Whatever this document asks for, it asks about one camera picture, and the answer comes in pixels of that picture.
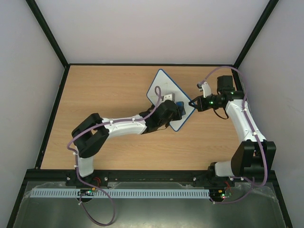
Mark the blue whiteboard eraser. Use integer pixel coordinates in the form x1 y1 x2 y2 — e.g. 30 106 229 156
176 101 184 108

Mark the small blue-framed whiteboard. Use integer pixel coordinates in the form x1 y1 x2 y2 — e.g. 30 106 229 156
146 69 195 132

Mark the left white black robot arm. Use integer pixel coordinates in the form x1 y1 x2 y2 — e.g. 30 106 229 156
70 100 186 182

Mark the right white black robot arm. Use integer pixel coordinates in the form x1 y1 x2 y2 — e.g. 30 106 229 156
189 76 276 187

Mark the right controller circuit board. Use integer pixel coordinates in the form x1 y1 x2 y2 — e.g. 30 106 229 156
209 190 232 200

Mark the controller circuit board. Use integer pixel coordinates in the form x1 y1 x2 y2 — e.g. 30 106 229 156
77 188 98 197
209 190 232 200

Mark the left controller circuit board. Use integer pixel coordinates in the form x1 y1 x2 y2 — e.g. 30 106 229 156
77 188 98 197

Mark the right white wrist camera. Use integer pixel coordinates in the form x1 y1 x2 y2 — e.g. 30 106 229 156
197 81 211 98

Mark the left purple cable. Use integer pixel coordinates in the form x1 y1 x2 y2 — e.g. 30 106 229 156
67 85 163 226

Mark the light blue slotted cable duct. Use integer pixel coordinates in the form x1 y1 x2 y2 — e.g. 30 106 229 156
30 188 209 199

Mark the right black frame post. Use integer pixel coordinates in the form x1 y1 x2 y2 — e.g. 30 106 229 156
234 0 279 68

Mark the black frame post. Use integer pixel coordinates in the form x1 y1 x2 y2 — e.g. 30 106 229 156
25 0 69 69
234 0 279 68

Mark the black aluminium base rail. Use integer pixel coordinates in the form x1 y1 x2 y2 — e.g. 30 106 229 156
24 169 277 188

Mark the left black frame post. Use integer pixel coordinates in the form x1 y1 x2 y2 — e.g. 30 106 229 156
25 0 69 69

